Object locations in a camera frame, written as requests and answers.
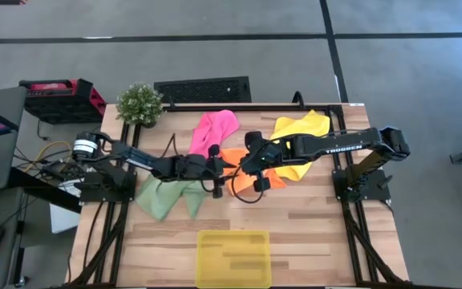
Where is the yellow cable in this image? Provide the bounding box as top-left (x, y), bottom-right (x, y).
top-left (24, 140), bottom-right (74, 173)

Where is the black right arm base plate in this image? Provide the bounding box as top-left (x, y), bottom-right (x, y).
top-left (332, 167), bottom-right (392, 202)

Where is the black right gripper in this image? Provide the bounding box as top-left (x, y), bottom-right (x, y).
top-left (238, 129), bottom-right (295, 194)

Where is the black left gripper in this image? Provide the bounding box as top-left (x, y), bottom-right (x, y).
top-left (173, 144), bottom-right (237, 199)

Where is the green microfiber towel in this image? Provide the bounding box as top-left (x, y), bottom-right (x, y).
top-left (134, 174), bottom-right (210, 222)

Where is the black power strip with cables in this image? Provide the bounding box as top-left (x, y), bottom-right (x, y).
top-left (40, 158), bottom-right (86, 181)

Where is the black curved hook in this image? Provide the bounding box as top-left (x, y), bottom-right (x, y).
top-left (291, 91), bottom-right (306, 110)

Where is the small potted green plant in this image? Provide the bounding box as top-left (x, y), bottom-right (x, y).
top-left (115, 82), bottom-right (164, 128)

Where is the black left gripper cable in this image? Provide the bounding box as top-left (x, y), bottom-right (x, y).
top-left (199, 168), bottom-right (216, 193)

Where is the orange microfiber towel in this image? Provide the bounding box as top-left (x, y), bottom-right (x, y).
top-left (218, 147), bottom-right (288, 197)

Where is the black aluminium table frame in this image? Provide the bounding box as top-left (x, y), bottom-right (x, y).
top-left (66, 102), bottom-right (411, 289)

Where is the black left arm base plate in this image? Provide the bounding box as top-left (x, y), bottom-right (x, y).
top-left (79, 170), bottom-right (138, 204)

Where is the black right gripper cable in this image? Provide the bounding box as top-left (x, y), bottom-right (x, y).
top-left (230, 166), bottom-right (265, 205)

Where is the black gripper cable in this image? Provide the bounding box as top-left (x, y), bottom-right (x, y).
top-left (230, 166), bottom-right (265, 205)
top-left (199, 168), bottom-right (216, 193)

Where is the pink microfiber towel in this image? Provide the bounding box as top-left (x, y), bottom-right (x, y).
top-left (188, 108), bottom-right (241, 160)

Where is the red and black case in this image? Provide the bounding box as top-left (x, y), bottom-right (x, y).
top-left (18, 78), bottom-right (107, 124)

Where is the yellow microfiber towel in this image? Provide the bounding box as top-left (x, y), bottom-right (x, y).
top-left (269, 108), bottom-right (331, 182)

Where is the white paper sheet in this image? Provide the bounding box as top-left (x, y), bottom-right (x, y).
top-left (49, 178), bottom-right (82, 234)

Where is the yellow translucent plastic tray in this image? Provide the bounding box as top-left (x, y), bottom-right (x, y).
top-left (194, 229), bottom-right (273, 289)

